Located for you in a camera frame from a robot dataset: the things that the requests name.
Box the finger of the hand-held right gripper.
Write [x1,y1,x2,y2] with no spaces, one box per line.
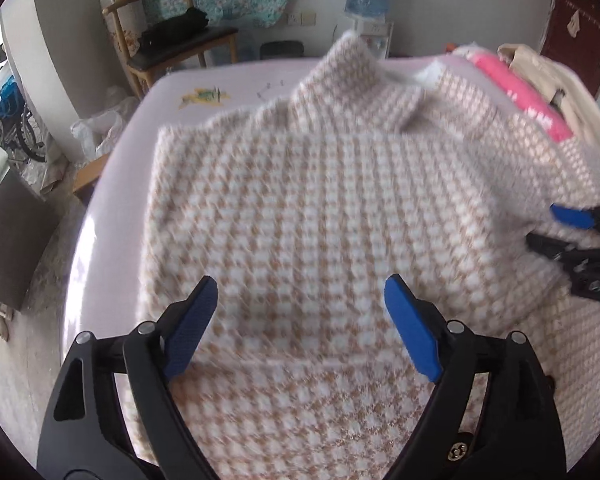
[551,203,600,241]
[526,232,600,273]

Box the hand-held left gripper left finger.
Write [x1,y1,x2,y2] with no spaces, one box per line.
[37,275,218,480]

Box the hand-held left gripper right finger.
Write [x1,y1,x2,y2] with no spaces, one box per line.
[384,273,567,480]

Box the beige white houndstooth sweater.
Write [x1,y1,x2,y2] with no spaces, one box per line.
[139,30,600,480]

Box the pink floral blanket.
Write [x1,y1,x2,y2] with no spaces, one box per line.
[467,52,576,143]

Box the beige garment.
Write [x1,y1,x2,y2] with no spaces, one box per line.
[497,42,600,153]

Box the bed with pink printed sheet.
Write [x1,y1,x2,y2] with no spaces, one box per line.
[62,55,600,480]

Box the wooden stool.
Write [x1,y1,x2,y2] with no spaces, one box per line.
[72,152,113,206]

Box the dark red door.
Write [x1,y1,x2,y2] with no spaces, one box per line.
[540,0,600,98]

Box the dark grey board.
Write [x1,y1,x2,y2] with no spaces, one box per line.
[0,170,63,311]

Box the white plastic bag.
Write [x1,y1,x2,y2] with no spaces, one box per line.
[70,85,141,161]

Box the wheelchair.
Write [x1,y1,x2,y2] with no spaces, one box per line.
[0,45,48,163]

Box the white water dispenser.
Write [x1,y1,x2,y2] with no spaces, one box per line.
[352,16,396,59]

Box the black bag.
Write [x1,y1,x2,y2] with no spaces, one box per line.
[139,7,211,53]

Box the wooden chair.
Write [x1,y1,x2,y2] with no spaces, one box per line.
[102,0,240,101]

